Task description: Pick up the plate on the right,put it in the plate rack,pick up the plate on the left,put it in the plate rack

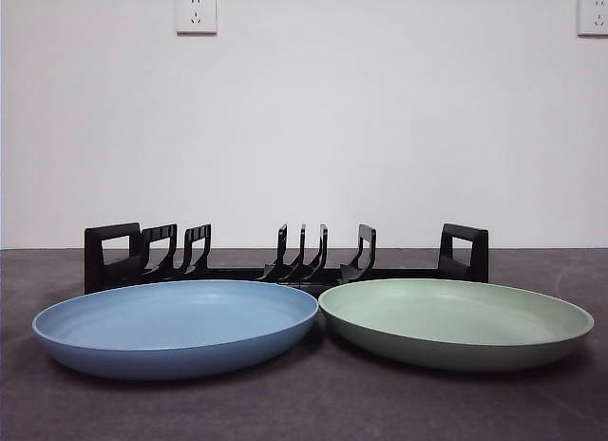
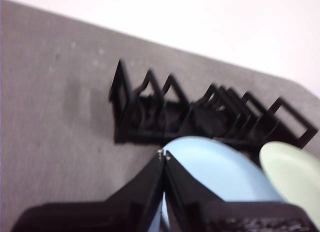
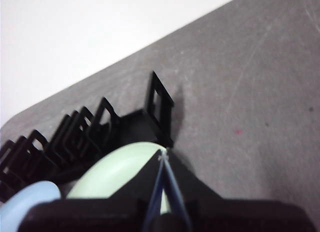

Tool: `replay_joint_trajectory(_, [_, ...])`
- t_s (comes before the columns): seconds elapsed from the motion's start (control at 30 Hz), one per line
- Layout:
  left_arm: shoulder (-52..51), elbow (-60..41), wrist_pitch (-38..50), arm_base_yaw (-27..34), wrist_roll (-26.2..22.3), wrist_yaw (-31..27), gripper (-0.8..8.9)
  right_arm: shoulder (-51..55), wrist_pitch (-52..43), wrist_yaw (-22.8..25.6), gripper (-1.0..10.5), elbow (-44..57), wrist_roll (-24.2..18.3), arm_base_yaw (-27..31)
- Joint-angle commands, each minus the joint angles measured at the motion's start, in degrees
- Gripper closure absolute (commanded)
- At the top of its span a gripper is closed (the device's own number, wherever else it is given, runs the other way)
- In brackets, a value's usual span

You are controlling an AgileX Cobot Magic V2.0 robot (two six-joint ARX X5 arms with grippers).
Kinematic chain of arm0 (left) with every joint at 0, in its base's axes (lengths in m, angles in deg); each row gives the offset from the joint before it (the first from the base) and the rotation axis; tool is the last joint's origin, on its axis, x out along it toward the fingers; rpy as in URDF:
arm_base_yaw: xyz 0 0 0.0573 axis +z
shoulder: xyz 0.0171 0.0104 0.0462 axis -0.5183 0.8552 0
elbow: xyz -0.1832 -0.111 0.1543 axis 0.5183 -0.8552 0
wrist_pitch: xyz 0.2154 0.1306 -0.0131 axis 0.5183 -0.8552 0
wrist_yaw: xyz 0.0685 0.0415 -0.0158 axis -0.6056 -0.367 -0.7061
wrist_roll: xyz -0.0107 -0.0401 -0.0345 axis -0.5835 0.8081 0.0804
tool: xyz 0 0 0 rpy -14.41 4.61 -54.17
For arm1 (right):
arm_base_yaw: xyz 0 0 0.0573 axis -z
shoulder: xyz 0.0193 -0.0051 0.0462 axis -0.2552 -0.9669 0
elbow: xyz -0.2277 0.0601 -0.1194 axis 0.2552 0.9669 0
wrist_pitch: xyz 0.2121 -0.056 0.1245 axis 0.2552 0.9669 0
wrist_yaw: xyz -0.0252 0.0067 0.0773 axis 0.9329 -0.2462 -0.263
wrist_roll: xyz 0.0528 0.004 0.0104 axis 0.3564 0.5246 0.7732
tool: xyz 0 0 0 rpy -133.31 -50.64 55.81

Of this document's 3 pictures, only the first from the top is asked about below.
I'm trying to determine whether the blue round plate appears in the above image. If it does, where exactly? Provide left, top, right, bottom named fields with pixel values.
left=31, top=278, right=320, bottom=381

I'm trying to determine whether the pale green round plate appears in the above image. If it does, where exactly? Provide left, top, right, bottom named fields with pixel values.
left=316, top=278, right=595, bottom=372

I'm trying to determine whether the black plate rack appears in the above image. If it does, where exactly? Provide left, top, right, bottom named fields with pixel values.
left=84, top=221, right=490, bottom=299

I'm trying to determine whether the white wall socket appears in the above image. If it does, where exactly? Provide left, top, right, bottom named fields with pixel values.
left=176, top=0, right=219, bottom=36
left=577, top=0, right=608, bottom=37

